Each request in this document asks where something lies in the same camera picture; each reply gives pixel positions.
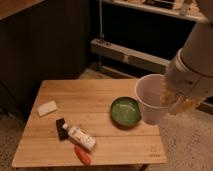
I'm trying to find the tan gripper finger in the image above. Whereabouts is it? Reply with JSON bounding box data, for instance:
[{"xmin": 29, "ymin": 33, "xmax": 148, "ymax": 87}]
[
  {"xmin": 160, "ymin": 82, "xmax": 178, "ymax": 106},
  {"xmin": 169, "ymin": 97, "xmax": 204, "ymax": 115}
]

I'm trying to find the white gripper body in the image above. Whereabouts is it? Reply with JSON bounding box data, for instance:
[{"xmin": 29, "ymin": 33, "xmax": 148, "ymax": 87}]
[{"xmin": 165, "ymin": 50, "xmax": 213, "ymax": 98}]

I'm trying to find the white ceramic cup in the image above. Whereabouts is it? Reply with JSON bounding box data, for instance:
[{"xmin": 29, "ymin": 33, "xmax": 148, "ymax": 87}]
[{"xmin": 134, "ymin": 74, "xmax": 172, "ymax": 125}]

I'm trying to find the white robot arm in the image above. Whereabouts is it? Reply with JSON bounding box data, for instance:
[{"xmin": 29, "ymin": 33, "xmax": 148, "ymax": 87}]
[{"xmin": 162, "ymin": 0, "xmax": 213, "ymax": 115}]

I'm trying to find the green ceramic bowl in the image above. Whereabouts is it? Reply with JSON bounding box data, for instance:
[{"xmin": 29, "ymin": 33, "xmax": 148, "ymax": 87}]
[{"xmin": 110, "ymin": 97, "xmax": 142, "ymax": 127}]

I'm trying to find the metal shelf rack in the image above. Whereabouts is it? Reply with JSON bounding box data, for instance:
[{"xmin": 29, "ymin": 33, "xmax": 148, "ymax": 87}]
[{"xmin": 89, "ymin": 0, "xmax": 213, "ymax": 116}]

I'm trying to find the wooden folding table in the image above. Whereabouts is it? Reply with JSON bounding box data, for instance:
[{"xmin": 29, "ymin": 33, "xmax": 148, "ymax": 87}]
[{"xmin": 12, "ymin": 79, "xmax": 167, "ymax": 168}]

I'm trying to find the white lotion bottle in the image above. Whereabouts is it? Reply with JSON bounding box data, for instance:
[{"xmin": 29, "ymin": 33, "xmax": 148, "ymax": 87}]
[{"xmin": 62, "ymin": 123, "xmax": 96, "ymax": 151}]

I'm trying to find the orange red tube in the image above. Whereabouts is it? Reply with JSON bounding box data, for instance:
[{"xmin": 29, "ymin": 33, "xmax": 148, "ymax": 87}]
[{"xmin": 74, "ymin": 145, "xmax": 91, "ymax": 165}]

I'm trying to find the black rectangular bar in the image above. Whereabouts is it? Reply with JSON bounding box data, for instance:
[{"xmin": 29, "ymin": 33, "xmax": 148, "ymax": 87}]
[{"xmin": 56, "ymin": 118, "xmax": 68, "ymax": 141}]

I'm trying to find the white sponge block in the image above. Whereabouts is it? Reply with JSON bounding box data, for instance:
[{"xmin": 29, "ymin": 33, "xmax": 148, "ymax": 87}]
[{"xmin": 37, "ymin": 101, "xmax": 57, "ymax": 116}]

